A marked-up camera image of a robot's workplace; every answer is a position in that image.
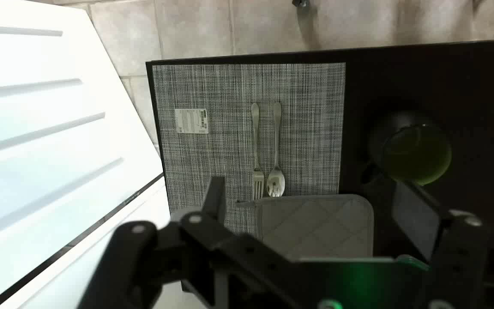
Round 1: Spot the grey woven placemat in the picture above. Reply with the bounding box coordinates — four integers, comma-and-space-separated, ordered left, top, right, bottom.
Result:
151, 59, 348, 233

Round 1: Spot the black table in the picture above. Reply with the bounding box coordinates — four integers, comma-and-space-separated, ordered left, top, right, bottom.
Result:
146, 37, 494, 271

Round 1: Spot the silver spoon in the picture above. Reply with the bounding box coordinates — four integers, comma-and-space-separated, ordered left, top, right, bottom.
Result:
264, 101, 288, 199

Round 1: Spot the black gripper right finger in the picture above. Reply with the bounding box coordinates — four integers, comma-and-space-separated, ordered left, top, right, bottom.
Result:
391, 178, 493, 309

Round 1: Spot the silver fork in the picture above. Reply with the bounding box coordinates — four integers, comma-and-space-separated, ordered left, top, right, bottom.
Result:
249, 101, 268, 200

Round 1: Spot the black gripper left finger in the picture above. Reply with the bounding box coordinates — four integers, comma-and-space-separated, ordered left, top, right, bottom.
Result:
77, 174, 297, 309

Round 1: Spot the dark green cup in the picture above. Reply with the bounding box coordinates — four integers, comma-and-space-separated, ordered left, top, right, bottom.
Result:
367, 109, 455, 188

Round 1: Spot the grey quilted pot holder mat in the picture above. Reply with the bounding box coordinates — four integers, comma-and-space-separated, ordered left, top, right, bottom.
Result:
254, 192, 376, 262

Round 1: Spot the white panel door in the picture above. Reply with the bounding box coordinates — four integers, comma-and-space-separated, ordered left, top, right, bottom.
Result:
0, 0, 167, 309

